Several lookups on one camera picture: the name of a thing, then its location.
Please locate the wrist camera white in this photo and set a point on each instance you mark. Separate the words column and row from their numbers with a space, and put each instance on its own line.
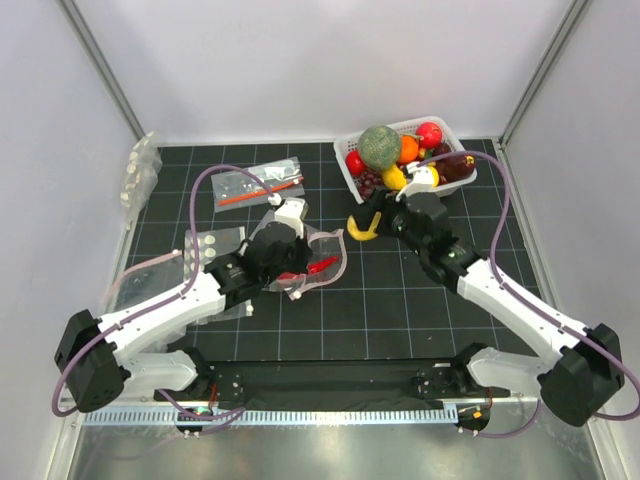
column 420, row 182
column 292, row 213

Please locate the yellow banana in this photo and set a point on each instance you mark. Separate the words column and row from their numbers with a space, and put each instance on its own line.
column 394, row 178

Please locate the bag stack at wall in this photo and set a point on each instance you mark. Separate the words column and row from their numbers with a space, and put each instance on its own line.
column 140, row 177

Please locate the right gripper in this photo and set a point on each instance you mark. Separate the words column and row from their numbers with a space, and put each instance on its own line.
column 379, row 202

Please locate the red tomato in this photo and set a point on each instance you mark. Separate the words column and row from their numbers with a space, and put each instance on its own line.
column 354, row 164

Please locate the white plastic basket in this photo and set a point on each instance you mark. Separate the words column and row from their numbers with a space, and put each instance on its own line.
column 344, row 145

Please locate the dark red plum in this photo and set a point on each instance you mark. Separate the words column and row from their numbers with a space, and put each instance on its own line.
column 442, row 149

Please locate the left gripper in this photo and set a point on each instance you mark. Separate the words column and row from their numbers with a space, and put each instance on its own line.
column 304, row 253

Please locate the red chili pepper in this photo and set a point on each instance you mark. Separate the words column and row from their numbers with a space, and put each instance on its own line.
column 313, row 268

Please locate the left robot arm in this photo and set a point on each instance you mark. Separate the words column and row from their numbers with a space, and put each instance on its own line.
column 94, row 355

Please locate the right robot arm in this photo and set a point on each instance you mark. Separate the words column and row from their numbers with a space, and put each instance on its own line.
column 575, row 369

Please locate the white slotted cable duct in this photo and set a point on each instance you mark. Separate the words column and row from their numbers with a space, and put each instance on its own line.
column 169, row 416

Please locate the yellow lemon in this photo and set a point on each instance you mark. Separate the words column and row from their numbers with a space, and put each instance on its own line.
column 434, row 175

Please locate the white zipper dotted bag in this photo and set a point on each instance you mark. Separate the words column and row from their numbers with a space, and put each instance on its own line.
column 212, row 244

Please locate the red zipper clear bag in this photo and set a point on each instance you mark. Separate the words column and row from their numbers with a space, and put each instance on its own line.
column 263, row 184

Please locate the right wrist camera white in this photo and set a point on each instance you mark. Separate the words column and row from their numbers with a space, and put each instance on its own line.
column 420, row 182

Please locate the black grid cutting mat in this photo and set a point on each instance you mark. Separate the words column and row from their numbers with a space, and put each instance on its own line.
column 382, row 307

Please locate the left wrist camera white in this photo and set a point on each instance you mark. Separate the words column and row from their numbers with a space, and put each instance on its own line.
column 292, row 213

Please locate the green netted melon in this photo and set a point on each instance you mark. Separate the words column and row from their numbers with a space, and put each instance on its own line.
column 379, row 147

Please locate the purple grapes bunch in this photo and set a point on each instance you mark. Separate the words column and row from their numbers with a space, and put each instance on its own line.
column 367, row 182

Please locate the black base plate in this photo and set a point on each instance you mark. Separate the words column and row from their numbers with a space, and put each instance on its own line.
column 336, row 385

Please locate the dark red apple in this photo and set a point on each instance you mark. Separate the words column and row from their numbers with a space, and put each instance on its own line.
column 458, row 167

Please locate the pink zipper dotted bag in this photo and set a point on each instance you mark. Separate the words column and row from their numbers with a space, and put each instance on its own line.
column 323, row 244

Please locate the orange fruit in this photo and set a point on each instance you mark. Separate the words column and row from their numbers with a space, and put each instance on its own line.
column 409, row 150

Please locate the crumpled bags pile left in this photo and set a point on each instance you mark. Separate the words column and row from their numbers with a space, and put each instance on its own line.
column 145, row 280

